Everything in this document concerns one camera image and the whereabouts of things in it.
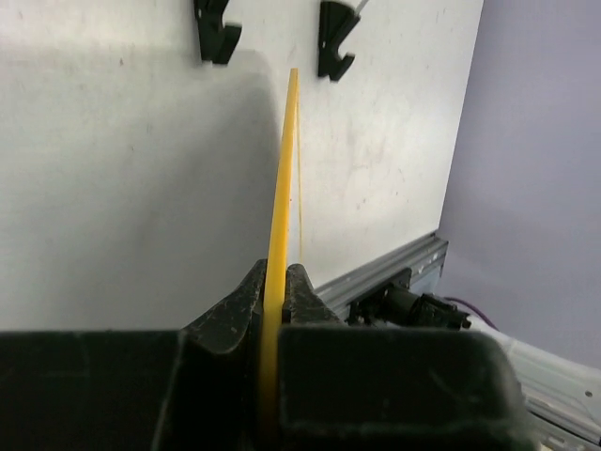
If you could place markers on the yellow framed small whiteboard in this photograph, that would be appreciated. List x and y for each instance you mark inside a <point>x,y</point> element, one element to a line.
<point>274,288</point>

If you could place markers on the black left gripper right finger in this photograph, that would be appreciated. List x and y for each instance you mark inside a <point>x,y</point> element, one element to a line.
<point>302,305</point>

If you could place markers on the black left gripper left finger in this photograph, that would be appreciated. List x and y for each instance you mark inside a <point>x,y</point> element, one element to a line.
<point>218,369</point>

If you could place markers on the black wire whiteboard stand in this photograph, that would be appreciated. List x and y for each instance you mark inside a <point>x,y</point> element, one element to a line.
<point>307,33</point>

